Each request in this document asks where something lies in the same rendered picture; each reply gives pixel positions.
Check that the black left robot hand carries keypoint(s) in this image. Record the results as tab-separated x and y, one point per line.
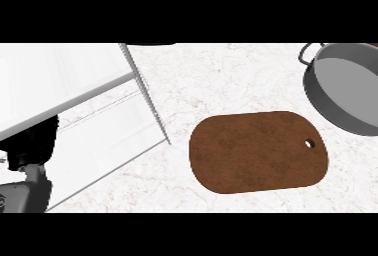
29	143

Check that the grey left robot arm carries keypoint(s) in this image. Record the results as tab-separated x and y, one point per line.
23	196

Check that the brown wooden cutting board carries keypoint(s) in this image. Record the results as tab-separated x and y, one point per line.
255	151

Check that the grey metal pot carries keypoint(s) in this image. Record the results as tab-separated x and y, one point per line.
344	83

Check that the white cabinet panel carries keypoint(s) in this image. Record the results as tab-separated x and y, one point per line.
108	133

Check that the white open cabinet door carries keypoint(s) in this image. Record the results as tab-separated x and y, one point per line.
53	73

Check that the dark round object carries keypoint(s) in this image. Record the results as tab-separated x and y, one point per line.
149	43

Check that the brown object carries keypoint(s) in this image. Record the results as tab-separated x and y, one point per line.
373	44

